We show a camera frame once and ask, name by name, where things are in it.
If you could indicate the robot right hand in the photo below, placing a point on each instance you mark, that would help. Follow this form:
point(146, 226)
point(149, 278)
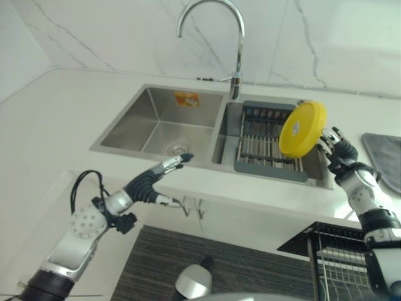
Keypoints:
point(340, 153)

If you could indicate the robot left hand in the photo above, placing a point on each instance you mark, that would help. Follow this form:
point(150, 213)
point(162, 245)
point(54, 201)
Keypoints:
point(144, 185)

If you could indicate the yellow round plate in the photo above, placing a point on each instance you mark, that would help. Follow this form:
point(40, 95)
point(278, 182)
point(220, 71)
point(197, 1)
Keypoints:
point(302, 128)

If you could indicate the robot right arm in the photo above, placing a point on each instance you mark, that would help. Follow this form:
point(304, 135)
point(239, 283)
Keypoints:
point(372, 216)

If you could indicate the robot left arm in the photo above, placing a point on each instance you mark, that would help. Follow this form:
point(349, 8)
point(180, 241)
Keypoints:
point(75, 238)

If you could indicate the black dishwasher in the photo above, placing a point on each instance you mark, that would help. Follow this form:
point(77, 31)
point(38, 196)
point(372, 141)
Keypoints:
point(332, 251)

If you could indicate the grey dish drying mat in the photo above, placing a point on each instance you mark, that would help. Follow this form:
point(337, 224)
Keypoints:
point(384, 158)

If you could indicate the round sink drain strainer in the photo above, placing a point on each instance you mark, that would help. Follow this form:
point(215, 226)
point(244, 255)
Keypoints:
point(178, 147)

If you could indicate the grey sink drying rack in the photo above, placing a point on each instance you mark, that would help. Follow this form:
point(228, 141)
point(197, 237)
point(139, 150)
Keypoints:
point(266, 141)

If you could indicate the stainless steel double sink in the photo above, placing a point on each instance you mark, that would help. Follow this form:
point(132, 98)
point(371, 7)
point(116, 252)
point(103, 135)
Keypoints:
point(200, 131)

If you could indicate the orange sticker label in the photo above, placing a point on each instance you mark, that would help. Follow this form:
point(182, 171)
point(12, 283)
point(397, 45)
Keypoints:
point(187, 99)

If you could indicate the robot silver leg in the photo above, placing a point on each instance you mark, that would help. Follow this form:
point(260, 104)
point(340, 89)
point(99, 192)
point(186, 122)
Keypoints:
point(195, 277)

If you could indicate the dark striped floor mat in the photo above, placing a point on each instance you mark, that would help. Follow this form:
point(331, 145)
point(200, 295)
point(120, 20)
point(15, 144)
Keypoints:
point(216, 266)

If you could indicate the chrome gooseneck faucet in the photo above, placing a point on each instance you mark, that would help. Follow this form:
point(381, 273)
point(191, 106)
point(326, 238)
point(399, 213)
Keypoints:
point(233, 47)

